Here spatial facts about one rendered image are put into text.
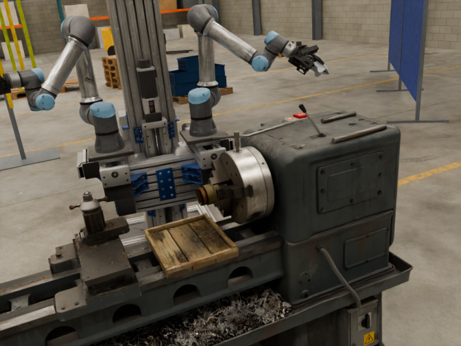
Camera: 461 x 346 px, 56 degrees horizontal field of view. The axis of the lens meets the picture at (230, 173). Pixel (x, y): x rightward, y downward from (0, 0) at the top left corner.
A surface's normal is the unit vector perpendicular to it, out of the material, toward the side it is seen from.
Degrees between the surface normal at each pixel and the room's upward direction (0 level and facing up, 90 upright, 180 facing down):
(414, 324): 0
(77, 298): 0
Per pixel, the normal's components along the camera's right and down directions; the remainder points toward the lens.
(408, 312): -0.09, -0.92
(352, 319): 0.40, 0.27
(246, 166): 0.18, -0.55
